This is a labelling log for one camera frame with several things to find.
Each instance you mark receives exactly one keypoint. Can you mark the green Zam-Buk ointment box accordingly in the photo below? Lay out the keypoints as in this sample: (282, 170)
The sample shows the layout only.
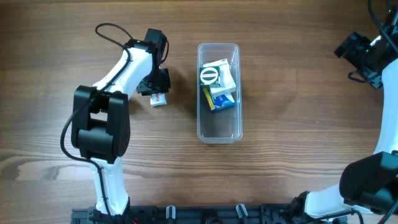
(209, 77)

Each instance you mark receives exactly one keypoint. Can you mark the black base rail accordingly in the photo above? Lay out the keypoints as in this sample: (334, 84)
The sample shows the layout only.
(264, 214)

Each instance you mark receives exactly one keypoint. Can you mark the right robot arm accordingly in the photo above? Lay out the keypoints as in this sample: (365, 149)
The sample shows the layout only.
(368, 185)

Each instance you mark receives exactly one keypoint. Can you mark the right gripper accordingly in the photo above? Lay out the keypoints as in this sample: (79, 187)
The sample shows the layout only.
(347, 49)

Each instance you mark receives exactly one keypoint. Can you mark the white Panadol box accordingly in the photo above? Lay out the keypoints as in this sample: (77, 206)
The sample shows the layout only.
(158, 99)

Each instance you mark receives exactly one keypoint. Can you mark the clear plastic container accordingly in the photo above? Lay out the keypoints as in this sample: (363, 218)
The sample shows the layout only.
(225, 126)

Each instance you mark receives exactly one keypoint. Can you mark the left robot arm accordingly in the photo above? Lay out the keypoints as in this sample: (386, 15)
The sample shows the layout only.
(100, 122)

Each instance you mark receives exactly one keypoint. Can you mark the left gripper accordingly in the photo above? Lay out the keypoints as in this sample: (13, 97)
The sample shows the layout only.
(152, 86)

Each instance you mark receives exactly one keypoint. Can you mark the white blue medicine box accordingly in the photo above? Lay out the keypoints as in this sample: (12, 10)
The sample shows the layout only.
(227, 82)

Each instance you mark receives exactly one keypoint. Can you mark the blue VapoDrops box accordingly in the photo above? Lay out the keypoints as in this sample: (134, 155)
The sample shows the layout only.
(218, 103)

